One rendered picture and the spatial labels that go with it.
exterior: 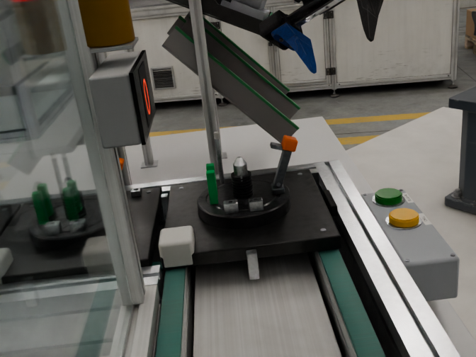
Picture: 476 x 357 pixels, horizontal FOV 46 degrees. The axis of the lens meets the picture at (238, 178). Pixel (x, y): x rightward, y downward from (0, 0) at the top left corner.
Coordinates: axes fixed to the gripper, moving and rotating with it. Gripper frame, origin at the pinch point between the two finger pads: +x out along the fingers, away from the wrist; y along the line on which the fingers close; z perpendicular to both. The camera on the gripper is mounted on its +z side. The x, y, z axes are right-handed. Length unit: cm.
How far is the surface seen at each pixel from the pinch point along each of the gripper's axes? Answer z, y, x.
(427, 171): -54, -10, 4
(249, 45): -285, -189, -239
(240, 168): -2.6, -20.4, 10.1
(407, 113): -333, -94, -140
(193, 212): -2.1, -30.3, 13.4
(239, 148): -46, -51, -18
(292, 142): -5.8, -12.8, 8.4
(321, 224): -8.1, -12.7, 20.5
